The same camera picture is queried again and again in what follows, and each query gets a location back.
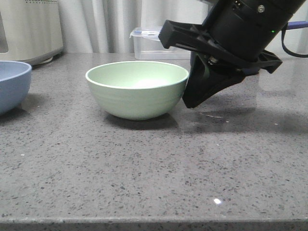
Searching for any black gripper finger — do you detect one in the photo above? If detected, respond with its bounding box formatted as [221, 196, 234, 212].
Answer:
[182, 52, 245, 108]

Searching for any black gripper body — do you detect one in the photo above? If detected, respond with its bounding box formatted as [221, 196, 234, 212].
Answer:
[158, 7, 283, 75]

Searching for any green bowl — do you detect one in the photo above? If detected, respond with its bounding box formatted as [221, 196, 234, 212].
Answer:
[85, 61, 189, 120]

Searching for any blue bowl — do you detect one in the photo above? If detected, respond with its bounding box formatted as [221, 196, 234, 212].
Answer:
[0, 61, 32, 114]

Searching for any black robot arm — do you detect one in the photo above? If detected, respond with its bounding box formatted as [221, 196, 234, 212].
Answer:
[158, 0, 303, 108]

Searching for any dark blue saucepan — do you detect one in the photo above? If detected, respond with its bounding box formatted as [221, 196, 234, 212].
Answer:
[243, 21, 308, 75]

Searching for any clear plastic food container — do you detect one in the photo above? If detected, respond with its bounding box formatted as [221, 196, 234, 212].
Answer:
[130, 26, 191, 60]

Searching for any grey white curtain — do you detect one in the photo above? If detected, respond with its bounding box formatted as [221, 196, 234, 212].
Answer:
[57, 0, 308, 54]

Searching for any cream white toaster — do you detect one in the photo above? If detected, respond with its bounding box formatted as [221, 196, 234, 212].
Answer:
[0, 0, 64, 65]

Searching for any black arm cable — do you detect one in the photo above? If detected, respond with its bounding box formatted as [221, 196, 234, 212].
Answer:
[281, 24, 308, 58]

